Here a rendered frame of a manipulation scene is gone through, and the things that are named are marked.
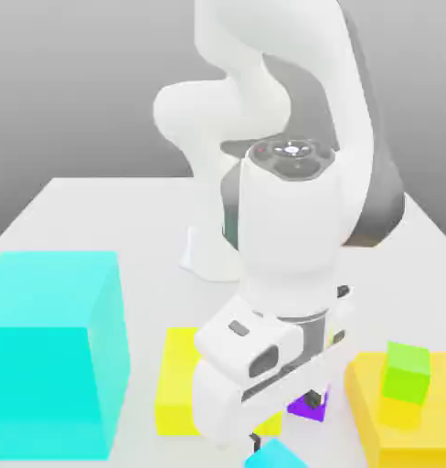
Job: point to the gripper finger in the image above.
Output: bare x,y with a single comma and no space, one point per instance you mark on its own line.
313,399
256,441

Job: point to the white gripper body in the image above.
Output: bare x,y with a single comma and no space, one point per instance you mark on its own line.
219,402

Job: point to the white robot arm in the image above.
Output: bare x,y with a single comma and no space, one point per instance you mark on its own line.
288,237

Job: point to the small purple cube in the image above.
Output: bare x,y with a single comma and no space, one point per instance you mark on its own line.
299,409

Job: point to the small cyan cube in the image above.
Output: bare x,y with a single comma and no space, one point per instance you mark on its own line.
274,457

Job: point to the small green cube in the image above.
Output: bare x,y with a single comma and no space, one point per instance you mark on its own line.
405,376

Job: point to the large yellow box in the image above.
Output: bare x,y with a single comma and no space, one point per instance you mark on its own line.
175,384

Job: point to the large orange box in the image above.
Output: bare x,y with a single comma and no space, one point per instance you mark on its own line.
409,438

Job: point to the large cyan box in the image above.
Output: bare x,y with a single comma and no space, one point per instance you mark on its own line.
44,365

